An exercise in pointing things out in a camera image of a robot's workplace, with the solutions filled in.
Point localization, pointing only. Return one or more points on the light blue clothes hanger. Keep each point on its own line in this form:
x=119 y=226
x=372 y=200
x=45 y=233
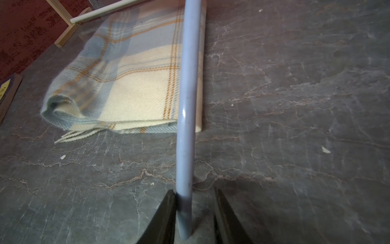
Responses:
x=186 y=124

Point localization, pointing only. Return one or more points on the wooden clothes rack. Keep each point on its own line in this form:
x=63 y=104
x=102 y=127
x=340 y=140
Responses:
x=86 y=14

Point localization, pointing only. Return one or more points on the plaid beige blue scarf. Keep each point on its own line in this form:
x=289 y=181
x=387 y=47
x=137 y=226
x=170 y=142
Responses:
x=127 y=77

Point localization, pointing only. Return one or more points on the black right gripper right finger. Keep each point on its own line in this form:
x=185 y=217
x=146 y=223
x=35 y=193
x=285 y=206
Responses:
x=227 y=227

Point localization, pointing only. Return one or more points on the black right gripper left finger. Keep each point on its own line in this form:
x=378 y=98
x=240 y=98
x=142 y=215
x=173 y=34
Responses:
x=161 y=229

